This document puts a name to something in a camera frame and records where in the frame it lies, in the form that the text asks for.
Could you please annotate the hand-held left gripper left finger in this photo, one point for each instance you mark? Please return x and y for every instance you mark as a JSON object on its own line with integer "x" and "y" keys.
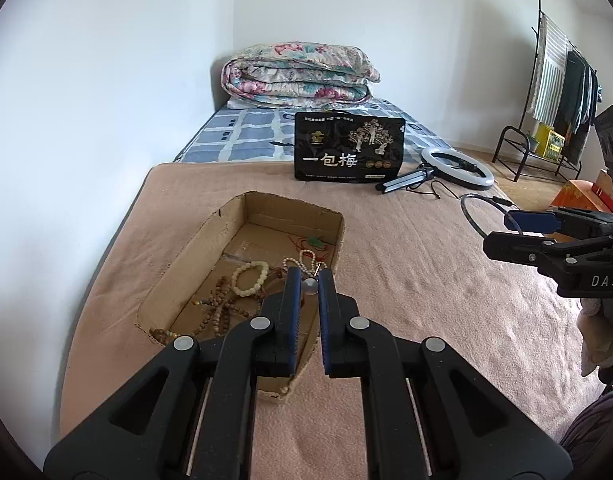
{"x": 292, "y": 310}

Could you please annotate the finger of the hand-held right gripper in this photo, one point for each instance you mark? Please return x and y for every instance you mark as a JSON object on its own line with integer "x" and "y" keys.
{"x": 516, "y": 245}
{"x": 531, "y": 221}

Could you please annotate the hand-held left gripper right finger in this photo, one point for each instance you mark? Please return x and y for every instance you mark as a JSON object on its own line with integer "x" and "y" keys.
{"x": 325, "y": 320}

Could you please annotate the dark thin bangle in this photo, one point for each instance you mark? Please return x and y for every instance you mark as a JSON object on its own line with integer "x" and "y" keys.
{"x": 469, "y": 222}

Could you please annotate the person's right hand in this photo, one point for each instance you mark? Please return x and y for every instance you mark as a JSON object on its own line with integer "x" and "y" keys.
{"x": 599, "y": 335}

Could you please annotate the orange cardboard box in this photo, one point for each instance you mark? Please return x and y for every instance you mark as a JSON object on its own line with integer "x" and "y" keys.
{"x": 576, "y": 195}

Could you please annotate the red box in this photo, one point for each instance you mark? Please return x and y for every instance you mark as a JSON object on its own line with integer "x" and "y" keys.
{"x": 604, "y": 190}

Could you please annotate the yellow box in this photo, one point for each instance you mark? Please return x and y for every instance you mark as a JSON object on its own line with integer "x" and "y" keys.
{"x": 550, "y": 144}

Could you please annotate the black metal clothes rack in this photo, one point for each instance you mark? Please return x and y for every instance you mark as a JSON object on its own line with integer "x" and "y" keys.
{"x": 516, "y": 140}

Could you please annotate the pink blanket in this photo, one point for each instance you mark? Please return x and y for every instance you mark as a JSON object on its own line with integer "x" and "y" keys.
{"x": 436, "y": 310}

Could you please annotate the dark hanging clothes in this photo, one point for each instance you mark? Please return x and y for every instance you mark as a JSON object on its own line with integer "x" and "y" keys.
{"x": 576, "y": 105}

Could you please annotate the black folded tripod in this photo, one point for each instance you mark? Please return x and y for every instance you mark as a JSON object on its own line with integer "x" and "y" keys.
{"x": 401, "y": 182}

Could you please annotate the striped hanging towel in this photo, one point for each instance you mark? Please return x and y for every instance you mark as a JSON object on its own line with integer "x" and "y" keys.
{"x": 549, "y": 70}

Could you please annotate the person's grey clothing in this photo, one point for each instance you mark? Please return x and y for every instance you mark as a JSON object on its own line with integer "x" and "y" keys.
{"x": 601, "y": 430}

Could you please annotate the black printed snack bag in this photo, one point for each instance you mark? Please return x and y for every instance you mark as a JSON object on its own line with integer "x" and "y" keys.
{"x": 346, "y": 145}

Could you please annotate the blue checkered bed sheet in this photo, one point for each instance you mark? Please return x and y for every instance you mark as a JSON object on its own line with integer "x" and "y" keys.
{"x": 236, "y": 130}

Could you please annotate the folded floral quilt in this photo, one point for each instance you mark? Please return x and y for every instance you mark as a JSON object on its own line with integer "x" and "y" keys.
{"x": 296, "y": 75}

